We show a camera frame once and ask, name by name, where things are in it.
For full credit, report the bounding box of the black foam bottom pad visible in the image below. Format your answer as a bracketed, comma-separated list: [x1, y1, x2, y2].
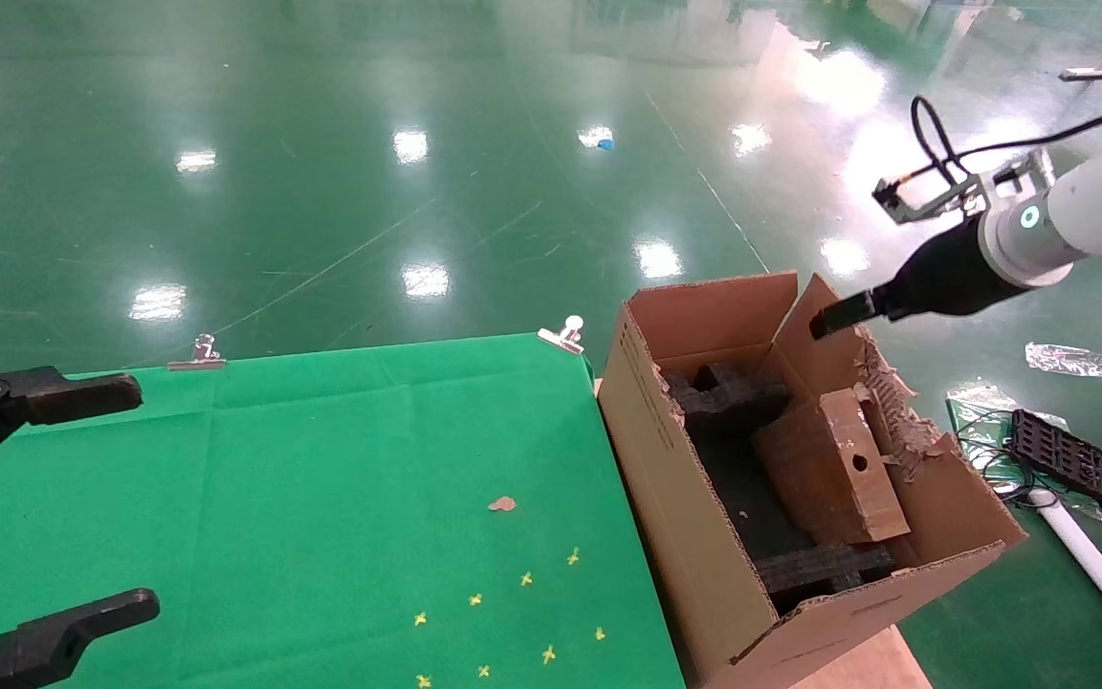
[685, 421, 805, 566]

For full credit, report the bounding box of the black cross-shaped foam block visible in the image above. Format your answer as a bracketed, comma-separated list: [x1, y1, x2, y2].
[661, 362, 793, 446]

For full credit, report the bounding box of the clear crumpled plastic bag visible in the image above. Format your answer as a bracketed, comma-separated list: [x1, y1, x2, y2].
[1025, 342, 1102, 379]

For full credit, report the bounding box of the clear plastic bag with green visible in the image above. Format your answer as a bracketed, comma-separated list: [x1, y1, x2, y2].
[945, 383, 1102, 522]

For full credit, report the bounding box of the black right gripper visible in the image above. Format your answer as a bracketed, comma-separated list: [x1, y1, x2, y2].
[809, 218, 1006, 341]

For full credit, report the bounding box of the white metal table leg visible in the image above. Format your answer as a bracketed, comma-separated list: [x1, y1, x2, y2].
[1034, 488, 1102, 666]

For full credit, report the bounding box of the large open cardboard carton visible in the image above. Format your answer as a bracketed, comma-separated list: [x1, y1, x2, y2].
[597, 272, 1028, 689]

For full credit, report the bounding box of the black plastic grid tray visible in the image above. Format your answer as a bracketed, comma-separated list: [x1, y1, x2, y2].
[1007, 409, 1102, 522]

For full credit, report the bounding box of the thin black floor cable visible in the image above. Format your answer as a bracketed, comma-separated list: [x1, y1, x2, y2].
[955, 411, 1059, 510]

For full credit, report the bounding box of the silver binder clip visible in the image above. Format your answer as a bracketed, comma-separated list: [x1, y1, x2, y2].
[538, 315, 585, 356]
[167, 333, 228, 372]

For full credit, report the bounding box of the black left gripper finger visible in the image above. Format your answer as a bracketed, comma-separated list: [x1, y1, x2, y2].
[0, 361, 143, 491]
[0, 589, 161, 689]

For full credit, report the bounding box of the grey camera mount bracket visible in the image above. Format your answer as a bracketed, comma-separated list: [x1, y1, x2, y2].
[873, 158, 1054, 227]

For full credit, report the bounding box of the green table cloth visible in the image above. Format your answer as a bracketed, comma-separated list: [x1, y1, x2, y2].
[0, 332, 688, 689]

